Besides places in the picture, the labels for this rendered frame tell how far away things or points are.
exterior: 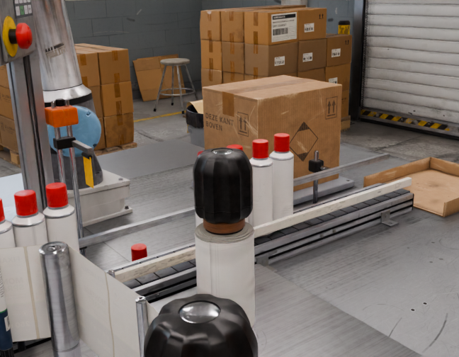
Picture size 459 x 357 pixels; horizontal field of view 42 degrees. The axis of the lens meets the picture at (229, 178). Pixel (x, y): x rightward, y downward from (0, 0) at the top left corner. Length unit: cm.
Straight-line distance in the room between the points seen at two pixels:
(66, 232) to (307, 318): 42
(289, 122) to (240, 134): 13
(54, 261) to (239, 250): 24
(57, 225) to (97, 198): 50
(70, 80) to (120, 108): 348
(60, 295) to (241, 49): 426
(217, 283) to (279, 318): 18
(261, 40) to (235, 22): 33
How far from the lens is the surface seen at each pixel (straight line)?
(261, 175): 120
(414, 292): 119
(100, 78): 469
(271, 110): 149
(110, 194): 151
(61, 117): 105
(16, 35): 94
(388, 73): 589
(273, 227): 124
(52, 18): 131
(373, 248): 135
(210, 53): 527
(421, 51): 568
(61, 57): 132
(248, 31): 489
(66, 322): 86
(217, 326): 41
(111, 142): 481
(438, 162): 189
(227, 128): 157
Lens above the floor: 140
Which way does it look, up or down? 19 degrees down
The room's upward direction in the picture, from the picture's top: 1 degrees counter-clockwise
